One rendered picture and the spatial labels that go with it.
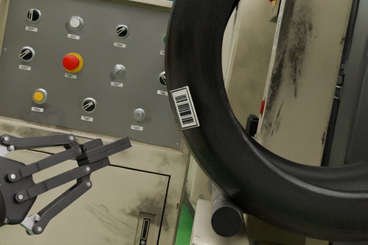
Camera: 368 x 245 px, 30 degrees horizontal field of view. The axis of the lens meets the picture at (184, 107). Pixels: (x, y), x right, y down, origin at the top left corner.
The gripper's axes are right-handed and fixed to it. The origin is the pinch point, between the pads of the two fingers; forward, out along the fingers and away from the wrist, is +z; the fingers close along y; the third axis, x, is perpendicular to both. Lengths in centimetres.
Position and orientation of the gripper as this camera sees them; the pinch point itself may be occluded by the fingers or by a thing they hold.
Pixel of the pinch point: (103, 151)
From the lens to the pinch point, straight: 91.0
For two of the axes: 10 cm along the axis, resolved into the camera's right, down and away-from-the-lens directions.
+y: 3.4, 9.4, 0.3
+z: 7.3, -2.8, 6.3
